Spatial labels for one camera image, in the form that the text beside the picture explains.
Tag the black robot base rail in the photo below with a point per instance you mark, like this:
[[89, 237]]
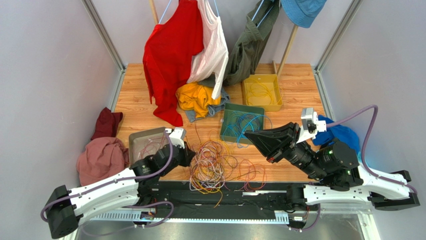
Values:
[[174, 199]]

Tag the green plastic tray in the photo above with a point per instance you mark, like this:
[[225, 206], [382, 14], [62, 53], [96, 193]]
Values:
[[237, 119]]

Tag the light blue bucket hat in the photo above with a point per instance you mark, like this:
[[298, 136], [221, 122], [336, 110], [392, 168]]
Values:
[[302, 13]]

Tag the yellow plastic tray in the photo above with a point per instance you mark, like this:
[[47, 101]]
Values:
[[262, 90]]

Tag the yellow crumpled garment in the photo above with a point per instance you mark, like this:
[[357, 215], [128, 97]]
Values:
[[198, 98]]

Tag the dusty pink cloth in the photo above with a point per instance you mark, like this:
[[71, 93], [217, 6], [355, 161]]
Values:
[[102, 158]]

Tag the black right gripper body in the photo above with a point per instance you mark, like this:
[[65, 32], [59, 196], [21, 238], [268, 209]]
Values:
[[284, 145]]

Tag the grey-blue cloth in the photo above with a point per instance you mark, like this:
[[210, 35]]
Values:
[[213, 109]]

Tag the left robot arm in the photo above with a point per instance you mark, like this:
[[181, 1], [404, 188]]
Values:
[[68, 209]]

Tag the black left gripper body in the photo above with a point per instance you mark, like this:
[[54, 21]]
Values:
[[182, 159]]

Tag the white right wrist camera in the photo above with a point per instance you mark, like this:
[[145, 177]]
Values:
[[310, 125]]

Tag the grey plastic tray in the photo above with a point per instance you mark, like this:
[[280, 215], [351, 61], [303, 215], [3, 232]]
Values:
[[145, 143]]

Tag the white hanging tank top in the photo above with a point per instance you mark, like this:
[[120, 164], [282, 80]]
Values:
[[214, 57]]

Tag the red hanging shirt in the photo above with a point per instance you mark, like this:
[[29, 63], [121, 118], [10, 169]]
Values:
[[167, 58]]

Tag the maroon cloth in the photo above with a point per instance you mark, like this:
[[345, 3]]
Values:
[[107, 124]]

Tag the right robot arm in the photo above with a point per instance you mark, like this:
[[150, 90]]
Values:
[[339, 174]]

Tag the olive green hanging garment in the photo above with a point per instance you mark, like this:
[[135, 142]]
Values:
[[248, 49]]

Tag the wooden rack pole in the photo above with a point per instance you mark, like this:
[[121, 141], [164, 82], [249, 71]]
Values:
[[278, 70]]

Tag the dark blue cloth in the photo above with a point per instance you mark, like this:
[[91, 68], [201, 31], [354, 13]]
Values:
[[342, 133]]

